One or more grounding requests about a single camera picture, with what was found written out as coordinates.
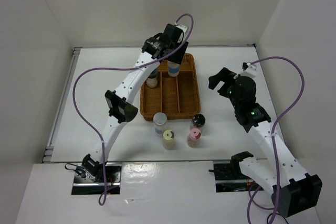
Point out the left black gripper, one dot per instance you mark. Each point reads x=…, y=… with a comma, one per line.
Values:
x=177, y=58

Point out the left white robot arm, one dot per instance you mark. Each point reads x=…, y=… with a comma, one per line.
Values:
x=120, y=102

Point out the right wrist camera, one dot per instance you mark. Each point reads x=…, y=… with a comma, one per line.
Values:
x=249, y=70

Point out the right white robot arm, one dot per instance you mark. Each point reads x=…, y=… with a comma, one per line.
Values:
x=291, y=187

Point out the brown wicker divided tray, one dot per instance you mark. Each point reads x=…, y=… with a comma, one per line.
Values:
x=177, y=97

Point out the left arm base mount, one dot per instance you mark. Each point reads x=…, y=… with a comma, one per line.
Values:
x=84, y=184

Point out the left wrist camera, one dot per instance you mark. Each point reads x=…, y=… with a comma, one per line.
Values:
x=184, y=31

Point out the silver-lid blue-label bottle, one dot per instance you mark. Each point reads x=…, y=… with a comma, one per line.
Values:
x=173, y=69
x=160, y=123

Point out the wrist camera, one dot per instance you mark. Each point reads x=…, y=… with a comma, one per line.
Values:
x=184, y=31
x=249, y=70

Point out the yellow-lid spice bottle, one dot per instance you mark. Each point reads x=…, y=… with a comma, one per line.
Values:
x=169, y=139

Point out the pink-lid spice bottle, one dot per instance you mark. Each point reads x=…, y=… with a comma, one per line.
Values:
x=193, y=139

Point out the black-lid spice bottle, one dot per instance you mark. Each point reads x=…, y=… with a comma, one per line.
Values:
x=198, y=122
x=152, y=81

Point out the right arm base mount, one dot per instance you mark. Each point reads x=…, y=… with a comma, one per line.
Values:
x=226, y=181

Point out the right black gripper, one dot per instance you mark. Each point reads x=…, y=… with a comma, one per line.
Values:
x=224, y=75

